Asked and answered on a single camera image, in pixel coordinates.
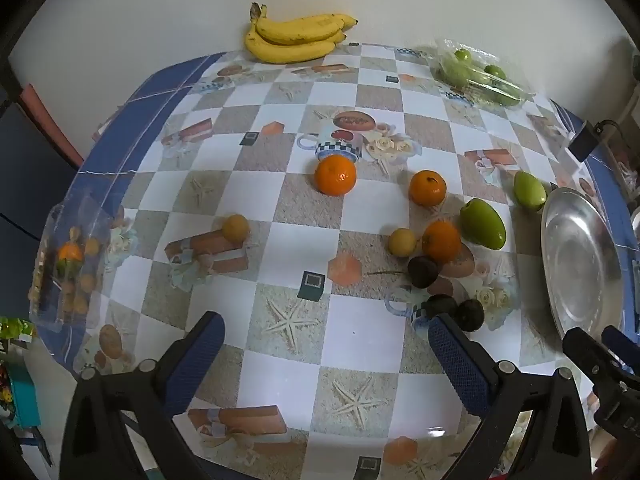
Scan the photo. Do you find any yellow banana bunch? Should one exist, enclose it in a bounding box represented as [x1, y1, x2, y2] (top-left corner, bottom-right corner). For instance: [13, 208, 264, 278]
[244, 2, 359, 65]

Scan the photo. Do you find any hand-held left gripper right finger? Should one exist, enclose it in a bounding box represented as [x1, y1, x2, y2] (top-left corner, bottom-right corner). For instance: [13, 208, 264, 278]
[427, 312, 593, 480]

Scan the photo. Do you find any black charger block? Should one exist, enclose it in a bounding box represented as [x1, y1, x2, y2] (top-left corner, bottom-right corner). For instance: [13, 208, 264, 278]
[569, 120, 603, 162]

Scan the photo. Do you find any orange with long stem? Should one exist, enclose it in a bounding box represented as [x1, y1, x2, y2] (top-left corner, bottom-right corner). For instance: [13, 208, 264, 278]
[421, 220, 462, 264]

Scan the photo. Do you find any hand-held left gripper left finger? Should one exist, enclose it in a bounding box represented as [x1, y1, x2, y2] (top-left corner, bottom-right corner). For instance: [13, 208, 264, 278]
[60, 310, 226, 480]

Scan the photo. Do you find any checkered printed tablecloth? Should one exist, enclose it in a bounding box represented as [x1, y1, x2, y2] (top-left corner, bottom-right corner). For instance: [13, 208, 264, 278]
[37, 42, 631, 480]

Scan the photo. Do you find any pile of small green jujubes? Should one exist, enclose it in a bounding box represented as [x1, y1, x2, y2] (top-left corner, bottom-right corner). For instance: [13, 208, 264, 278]
[442, 47, 521, 106]

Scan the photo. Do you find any teal box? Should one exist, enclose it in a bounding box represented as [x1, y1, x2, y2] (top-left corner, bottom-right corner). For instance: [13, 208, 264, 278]
[7, 365, 41, 428]

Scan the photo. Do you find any green mango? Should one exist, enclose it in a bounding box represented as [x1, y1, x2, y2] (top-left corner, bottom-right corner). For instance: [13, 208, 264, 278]
[513, 170, 548, 211]
[459, 198, 507, 250]

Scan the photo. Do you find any dark passion fruit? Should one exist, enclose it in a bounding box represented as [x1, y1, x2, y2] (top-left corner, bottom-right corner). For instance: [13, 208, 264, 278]
[424, 294, 458, 317]
[456, 299, 486, 332]

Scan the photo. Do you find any blue tablecloth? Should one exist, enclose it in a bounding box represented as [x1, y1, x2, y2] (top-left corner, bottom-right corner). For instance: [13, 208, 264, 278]
[30, 51, 640, 351]

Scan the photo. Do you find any bunch of boxed longans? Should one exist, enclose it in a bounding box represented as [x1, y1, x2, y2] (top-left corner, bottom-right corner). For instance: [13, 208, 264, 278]
[32, 227, 101, 318]

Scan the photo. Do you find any green plastic packet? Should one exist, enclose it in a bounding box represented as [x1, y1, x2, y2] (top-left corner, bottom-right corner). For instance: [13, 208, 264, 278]
[0, 316, 36, 341]

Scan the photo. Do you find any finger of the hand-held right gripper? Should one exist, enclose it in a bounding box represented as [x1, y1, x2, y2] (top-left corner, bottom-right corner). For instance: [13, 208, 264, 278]
[601, 325, 640, 376]
[562, 326, 626, 401]

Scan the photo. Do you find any clear plastic jujube container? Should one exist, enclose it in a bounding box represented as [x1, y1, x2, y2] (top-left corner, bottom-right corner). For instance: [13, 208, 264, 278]
[432, 39, 533, 108]

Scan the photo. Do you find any small yellow-brown longan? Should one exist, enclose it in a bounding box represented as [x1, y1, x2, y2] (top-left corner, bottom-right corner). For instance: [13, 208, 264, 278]
[222, 214, 250, 242]
[388, 228, 417, 258]

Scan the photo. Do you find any round metal bowl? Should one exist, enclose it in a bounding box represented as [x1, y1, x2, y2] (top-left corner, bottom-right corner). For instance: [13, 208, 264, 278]
[540, 187, 626, 343]

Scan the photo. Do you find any dark cherry with stem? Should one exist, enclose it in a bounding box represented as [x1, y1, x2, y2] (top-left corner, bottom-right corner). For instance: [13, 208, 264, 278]
[367, 256, 441, 289]

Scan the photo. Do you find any clear plastic fruit box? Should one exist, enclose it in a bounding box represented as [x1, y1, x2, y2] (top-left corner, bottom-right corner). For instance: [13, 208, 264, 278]
[30, 195, 116, 331]

